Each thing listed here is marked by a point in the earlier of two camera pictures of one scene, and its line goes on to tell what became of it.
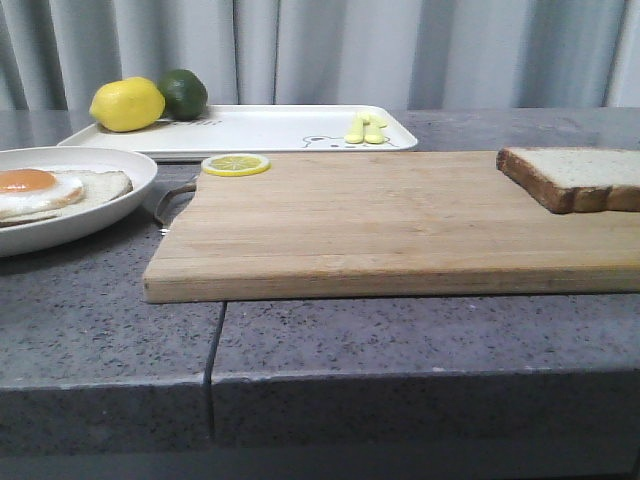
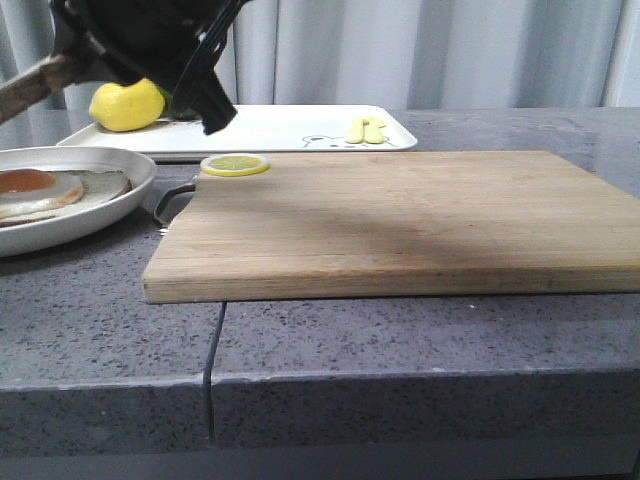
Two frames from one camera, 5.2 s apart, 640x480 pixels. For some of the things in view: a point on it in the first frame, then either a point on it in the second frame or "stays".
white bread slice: (575, 179) to (36, 84)
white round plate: (23, 236) stays
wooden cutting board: (335, 225) stays
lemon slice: (235, 164) stays
